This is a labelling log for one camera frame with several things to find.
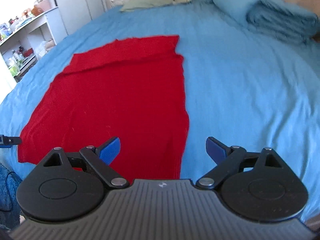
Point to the white wardrobe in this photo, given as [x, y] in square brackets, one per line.
[77, 13]

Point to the red box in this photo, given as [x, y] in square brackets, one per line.
[28, 52]

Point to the blue bed sheet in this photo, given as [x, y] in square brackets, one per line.
[242, 87]

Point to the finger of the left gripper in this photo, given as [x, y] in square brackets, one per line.
[8, 142]

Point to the white shelf desk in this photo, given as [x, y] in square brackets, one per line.
[45, 27]

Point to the red knitted garment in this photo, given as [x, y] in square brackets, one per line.
[132, 89]

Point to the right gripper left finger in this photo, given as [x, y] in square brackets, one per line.
[65, 186]

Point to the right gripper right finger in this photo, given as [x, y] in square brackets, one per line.
[259, 186]

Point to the beige bag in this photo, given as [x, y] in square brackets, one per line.
[44, 47]

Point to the folded blue blanket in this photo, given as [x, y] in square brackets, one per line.
[285, 21]

